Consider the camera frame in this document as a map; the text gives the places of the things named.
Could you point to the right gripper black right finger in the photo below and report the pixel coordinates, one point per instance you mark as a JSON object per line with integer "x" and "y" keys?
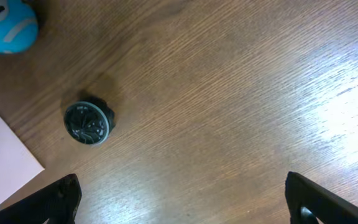
{"x": 309, "y": 202}

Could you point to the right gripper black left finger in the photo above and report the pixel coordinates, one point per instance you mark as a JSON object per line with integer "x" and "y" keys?
{"x": 56, "y": 203}

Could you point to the round black tin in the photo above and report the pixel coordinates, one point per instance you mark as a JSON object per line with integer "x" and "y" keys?
{"x": 89, "y": 121}

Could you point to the blue toy ball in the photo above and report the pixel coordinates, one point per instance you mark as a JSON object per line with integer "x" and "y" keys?
{"x": 19, "y": 27}

